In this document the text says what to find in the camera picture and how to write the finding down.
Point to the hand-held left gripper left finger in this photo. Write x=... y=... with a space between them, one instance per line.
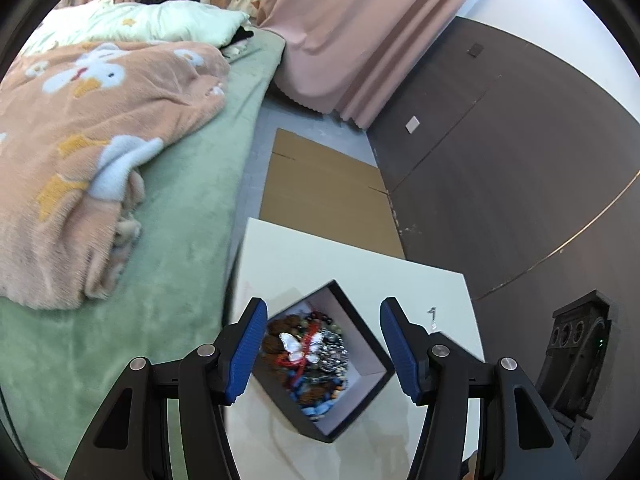
x=245 y=355

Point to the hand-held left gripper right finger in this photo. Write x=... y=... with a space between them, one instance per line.
x=402 y=355

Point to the black box with white inside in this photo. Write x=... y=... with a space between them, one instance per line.
x=362 y=350

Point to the white butterfly ornament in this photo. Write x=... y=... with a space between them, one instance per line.
x=295 y=347

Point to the small dark ornament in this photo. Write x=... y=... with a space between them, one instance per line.
x=433 y=316

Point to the bed with green sheet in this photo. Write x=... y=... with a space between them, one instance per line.
x=190 y=210

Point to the flat brown cardboard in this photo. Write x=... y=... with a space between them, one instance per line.
x=325 y=195

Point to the peach printed blanket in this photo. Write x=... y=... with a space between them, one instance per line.
x=100 y=160

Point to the pink curtain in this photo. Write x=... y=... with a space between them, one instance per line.
x=350 y=35

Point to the pale green pillow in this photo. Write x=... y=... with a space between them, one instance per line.
x=150 y=20

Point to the beige printed cushion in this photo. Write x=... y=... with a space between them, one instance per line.
x=230 y=0

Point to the white wall outlet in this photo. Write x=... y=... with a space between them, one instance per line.
x=413 y=124

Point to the dark wall switch plate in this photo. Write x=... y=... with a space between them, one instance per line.
x=475 y=49

